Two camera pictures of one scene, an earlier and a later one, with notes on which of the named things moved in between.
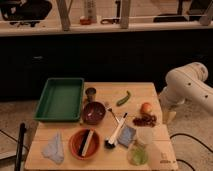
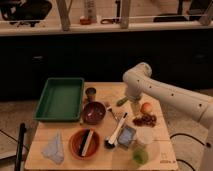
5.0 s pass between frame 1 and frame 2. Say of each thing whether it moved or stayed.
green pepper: stayed
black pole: stayed
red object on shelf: stayed
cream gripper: moved
